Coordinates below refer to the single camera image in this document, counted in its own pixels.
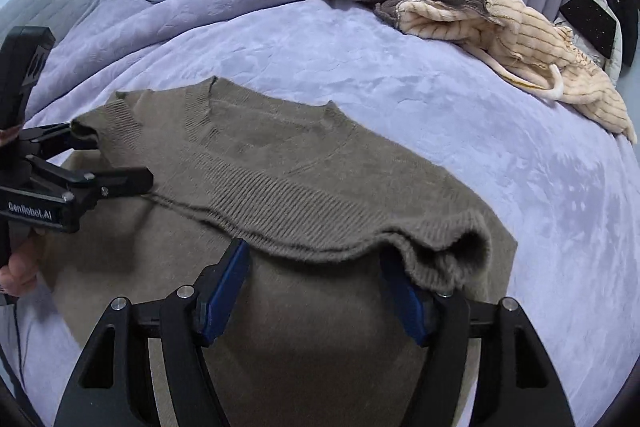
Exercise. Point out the person's left hand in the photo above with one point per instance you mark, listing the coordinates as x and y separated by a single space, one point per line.
19 275

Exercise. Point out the cream and brown striped garment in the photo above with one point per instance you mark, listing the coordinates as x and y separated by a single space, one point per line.
521 46

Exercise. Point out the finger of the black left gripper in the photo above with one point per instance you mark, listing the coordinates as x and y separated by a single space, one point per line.
95 185
54 139

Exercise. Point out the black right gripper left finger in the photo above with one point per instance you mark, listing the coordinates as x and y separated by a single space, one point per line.
111 384

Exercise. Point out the black sparkly bag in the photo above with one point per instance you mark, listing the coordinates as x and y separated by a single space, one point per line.
606 30

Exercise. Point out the lavender plush blanket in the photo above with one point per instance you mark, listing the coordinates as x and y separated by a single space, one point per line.
564 187

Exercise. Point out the olive knit sweater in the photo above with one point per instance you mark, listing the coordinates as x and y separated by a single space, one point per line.
313 339

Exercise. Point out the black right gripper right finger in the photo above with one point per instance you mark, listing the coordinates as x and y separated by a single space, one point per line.
517 384

